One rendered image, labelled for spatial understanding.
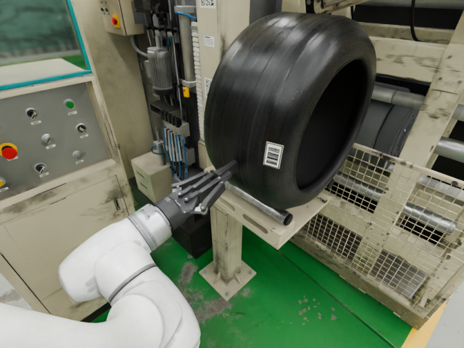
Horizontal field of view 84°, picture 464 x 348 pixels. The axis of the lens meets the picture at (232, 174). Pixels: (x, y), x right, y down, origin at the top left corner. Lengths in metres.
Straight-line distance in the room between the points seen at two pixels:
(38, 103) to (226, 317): 1.37
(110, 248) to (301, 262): 1.54
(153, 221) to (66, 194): 0.72
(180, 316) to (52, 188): 0.84
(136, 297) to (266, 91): 0.47
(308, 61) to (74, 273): 0.61
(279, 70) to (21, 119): 0.87
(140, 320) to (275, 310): 1.32
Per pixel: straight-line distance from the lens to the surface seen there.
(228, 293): 1.72
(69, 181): 1.22
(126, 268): 0.53
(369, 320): 1.85
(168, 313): 0.49
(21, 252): 1.33
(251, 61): 0.67
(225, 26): 0.92
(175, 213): 0.58
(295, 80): 0.61
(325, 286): 1.87
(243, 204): 0.98
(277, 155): 0.61
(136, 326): 0.46
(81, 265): 0.55
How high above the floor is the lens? 1.53
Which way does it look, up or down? 36 degrees down
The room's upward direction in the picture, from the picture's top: straight up
